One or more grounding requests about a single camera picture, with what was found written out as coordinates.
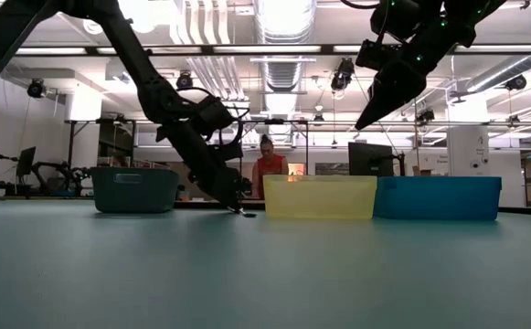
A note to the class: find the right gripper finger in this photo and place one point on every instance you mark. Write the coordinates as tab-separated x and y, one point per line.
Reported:
384	107

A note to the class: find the black background robot arm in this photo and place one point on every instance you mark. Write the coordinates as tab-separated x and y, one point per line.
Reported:
68	173

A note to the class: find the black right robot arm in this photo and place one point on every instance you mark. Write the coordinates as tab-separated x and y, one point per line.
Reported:
457	23

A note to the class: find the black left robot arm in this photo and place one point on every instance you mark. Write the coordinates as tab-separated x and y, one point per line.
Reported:
128	45

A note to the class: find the person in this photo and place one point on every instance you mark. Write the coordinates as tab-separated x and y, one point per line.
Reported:
269	166

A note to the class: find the black computer monitor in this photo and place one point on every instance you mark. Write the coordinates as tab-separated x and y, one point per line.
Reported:
26	161
370	160

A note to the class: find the grey-blue plastic bin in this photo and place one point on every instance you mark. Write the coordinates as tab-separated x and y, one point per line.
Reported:
146	194

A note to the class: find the yellow-green plastic bin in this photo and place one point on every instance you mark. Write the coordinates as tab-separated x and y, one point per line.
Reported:
320	196

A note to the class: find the blue plastic bin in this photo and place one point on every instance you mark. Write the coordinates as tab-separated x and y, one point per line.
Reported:
438	198

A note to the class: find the overhead rig light bar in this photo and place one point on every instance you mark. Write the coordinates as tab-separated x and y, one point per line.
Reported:
269	49

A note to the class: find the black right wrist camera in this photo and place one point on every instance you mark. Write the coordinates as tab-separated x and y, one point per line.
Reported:
377	55

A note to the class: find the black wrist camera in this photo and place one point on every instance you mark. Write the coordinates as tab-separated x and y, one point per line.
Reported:
215	114
377	55

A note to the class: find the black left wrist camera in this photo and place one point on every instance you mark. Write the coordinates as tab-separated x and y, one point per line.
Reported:
215	114

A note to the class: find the silver ceiling duct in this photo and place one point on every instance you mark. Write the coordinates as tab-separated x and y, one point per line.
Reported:
283	73

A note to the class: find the black background workstation frame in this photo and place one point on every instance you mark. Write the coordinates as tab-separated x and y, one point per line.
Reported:
71	155

